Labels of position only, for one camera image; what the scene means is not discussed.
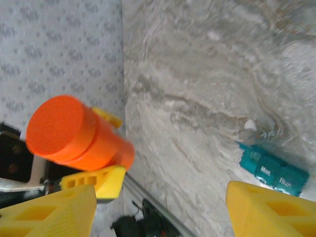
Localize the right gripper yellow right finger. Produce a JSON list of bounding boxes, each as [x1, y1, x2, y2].
[[225, 180, 316, 237]]

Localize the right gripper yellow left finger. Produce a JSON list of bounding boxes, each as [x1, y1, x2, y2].
[[0, 184, 97, 237]]

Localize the orange pill bottle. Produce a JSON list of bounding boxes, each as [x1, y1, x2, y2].
[[65, 106, 136, 172]]

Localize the orange bottle cap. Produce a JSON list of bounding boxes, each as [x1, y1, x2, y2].
[[25, 95, 97, 164]]

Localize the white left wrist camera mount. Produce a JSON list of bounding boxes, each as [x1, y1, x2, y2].
[[0, 153, 50, 194]]

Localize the wide aluminium frame rail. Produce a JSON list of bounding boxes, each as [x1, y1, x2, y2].
[[124, 172, 198, 237]]

